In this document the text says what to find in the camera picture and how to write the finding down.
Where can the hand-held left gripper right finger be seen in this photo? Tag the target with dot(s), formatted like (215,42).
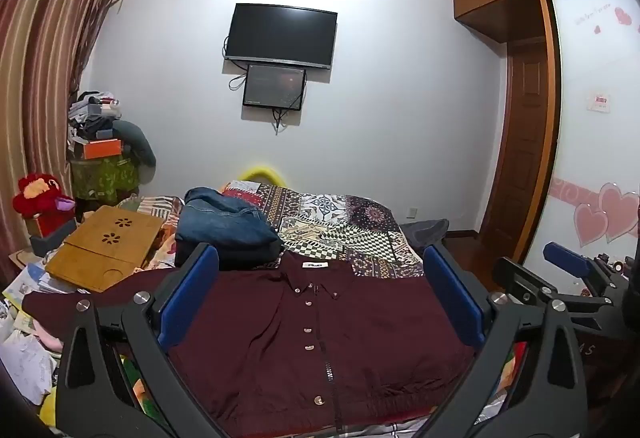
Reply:
(452,300)

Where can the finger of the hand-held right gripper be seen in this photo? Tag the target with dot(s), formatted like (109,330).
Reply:
(525,280)
(567,260)

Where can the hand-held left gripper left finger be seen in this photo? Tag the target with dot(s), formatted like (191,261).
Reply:
(187,300)

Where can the maroon button shirt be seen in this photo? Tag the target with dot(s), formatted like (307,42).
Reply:
(310,343)

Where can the dark grey cloth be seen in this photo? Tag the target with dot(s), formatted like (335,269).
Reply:
(425,232)

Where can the folded blue jeans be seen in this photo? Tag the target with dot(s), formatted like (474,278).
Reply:
(225,218)

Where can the wooden lap desk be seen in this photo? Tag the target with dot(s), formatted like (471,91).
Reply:
(107,243)

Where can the white heart-print sliding door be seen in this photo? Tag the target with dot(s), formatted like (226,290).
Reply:
(595,142)

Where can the yellow plastic rim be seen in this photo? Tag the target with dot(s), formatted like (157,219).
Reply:
(260,175)

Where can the patchwork bedspread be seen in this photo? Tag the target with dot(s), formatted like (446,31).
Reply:
(325,228)

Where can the grey storage box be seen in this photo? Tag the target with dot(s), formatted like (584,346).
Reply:
(50,245)

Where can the grey neck pillow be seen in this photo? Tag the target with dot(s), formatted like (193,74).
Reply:
(137,142)

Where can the pile of papers and books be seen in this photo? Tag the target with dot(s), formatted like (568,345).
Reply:
(25,333)

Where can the orange box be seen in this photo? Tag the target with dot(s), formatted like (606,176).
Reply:
(100,147)

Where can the red plush toy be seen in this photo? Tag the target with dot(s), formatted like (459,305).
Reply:
(37,195)

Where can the pile of clutter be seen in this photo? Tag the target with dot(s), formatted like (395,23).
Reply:
(92,115)

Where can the striped brown curtain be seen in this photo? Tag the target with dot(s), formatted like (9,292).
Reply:
(40,67)

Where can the white wall socket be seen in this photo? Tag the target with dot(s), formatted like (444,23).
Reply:
(412,212)

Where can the small black wall monitor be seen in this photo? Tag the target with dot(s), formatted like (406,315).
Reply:
(274,86)

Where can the wall-mounted black television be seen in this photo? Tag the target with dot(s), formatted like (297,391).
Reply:
(280,35)

